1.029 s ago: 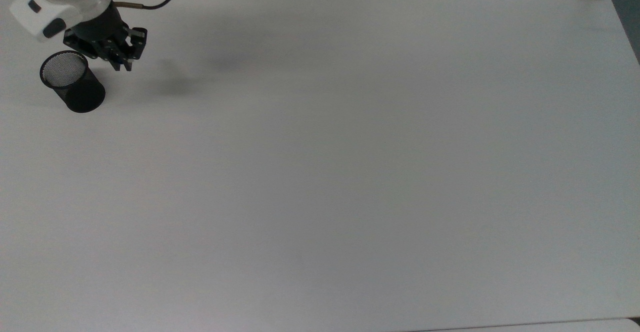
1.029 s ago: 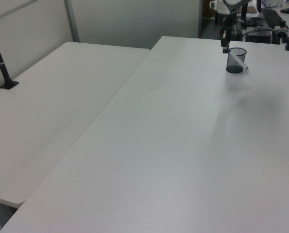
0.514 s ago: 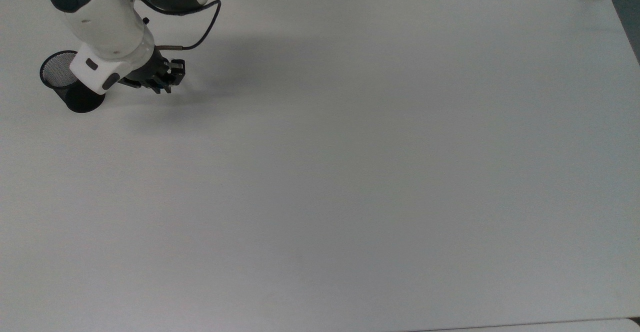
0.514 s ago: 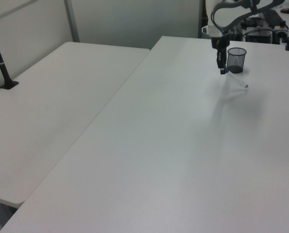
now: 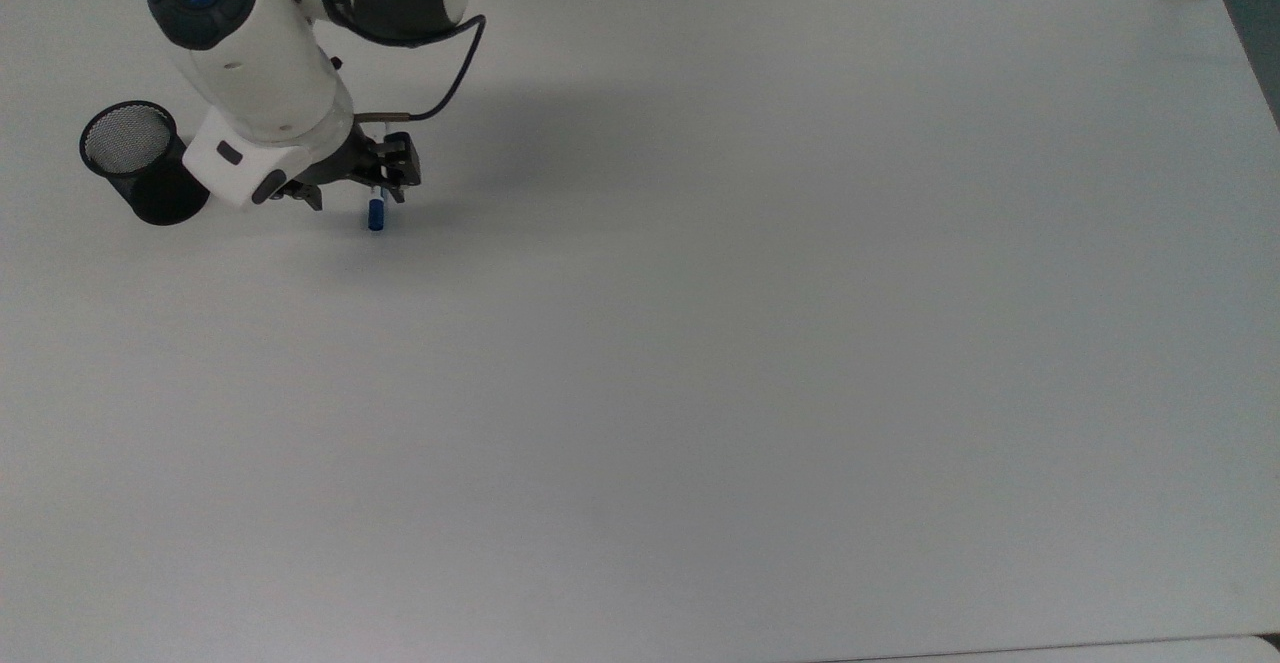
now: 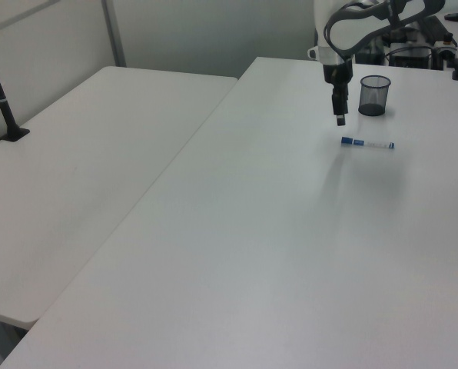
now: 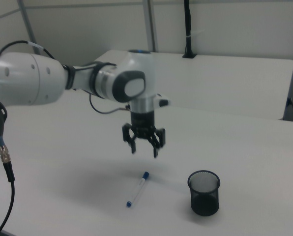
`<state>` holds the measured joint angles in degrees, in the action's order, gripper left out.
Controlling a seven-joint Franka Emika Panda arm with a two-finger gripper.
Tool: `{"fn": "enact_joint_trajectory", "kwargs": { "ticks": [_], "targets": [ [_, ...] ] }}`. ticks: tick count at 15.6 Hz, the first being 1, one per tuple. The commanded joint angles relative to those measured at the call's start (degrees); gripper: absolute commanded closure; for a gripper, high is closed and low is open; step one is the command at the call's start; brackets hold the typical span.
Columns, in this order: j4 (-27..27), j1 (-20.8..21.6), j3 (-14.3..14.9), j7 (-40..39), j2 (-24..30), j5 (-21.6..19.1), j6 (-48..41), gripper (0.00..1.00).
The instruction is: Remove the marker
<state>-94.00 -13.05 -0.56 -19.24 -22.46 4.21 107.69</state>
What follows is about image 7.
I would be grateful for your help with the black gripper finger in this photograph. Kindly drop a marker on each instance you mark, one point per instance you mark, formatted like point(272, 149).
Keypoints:
point(156, 150)
point(133, 147)

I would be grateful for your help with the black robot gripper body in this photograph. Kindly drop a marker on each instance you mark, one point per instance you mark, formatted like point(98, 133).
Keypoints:
point(142, 120)

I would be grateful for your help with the white marker with blue cap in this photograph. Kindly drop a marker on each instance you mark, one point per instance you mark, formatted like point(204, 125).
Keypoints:
point(138, 188)

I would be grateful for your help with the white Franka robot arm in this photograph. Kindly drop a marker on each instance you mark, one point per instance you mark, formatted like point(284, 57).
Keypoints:
point(26, 78)

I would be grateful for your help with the black mesh pen cup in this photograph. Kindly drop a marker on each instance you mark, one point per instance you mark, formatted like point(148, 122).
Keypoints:
point(205, 201)

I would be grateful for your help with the white rectangular table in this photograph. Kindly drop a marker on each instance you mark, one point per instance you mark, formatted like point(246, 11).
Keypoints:
point(222, 81)

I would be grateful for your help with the black clamped mount pole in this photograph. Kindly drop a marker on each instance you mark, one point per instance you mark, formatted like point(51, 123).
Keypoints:
point(188, 24)

